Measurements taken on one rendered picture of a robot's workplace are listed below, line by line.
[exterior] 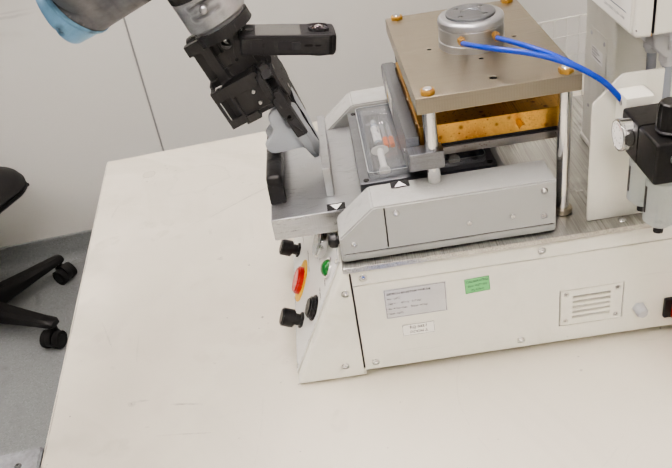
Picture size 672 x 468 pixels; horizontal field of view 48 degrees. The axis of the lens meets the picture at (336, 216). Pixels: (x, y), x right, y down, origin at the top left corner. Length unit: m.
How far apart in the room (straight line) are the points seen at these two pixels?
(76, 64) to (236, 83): 1.63
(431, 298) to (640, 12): 0.39
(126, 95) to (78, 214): 0.48
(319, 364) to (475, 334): 0.20
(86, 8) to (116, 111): 1.70
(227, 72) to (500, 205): 0.36
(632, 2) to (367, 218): 0.35
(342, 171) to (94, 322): 0.47
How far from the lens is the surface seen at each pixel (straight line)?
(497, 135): 0.90
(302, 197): 0.94
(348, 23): 2.48
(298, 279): 1.08
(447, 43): 0.93
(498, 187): 0.86
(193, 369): 1.07
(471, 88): 0.83
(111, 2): 0.88
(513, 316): 0.97
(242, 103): 0.93
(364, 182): 0.91
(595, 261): 0.95
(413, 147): 0.86
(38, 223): 2.80
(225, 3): 0.89
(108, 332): 1.19
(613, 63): 0.97
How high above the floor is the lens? 1.46
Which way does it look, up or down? 33 degrees down
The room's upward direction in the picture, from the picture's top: 9 degrees counter-clockwise
